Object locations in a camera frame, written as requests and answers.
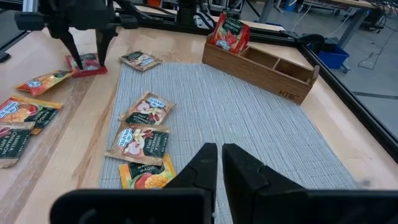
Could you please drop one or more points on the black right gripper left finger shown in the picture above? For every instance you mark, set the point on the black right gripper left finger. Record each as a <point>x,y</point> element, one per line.
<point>205,174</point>

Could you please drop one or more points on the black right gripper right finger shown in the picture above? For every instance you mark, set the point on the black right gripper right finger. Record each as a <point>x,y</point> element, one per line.
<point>245,180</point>

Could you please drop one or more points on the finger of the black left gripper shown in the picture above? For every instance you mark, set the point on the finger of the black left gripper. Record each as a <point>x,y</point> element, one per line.
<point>71,42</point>
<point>102,40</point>

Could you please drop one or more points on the red strawberry tea packet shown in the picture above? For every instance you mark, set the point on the red strawberry tea packet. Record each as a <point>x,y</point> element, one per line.
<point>93,71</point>
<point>247,37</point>
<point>228,34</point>

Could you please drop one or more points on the wooden three-compartment tea box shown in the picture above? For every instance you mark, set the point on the wooden three-compartment tea box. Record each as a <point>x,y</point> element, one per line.
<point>255,74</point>

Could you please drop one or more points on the beige vanilla apple tea packet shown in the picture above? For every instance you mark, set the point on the beige vanilla apple tea packet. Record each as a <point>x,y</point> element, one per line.
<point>12,146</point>
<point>140,60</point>
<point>147,109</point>

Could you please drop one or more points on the orange mango tea packet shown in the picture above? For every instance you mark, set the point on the orange mango tea packet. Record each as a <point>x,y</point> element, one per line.
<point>143,175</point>
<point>28,112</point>
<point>43,82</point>

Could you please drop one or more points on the beige vanilla cinnamon tea packet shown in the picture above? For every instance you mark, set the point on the beige vanilla cinnamon tea packet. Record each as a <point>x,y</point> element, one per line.
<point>140,144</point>

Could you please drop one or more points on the grey woven placemat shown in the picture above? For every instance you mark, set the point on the grey woven placemat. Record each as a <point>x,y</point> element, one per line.
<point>248,124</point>

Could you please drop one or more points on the large blue plastic bin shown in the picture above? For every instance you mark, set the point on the large blue plastic bin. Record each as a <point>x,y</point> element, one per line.
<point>334,57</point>

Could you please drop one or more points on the grey metal desk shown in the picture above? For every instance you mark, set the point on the grey metal desk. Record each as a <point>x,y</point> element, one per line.
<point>351,28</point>

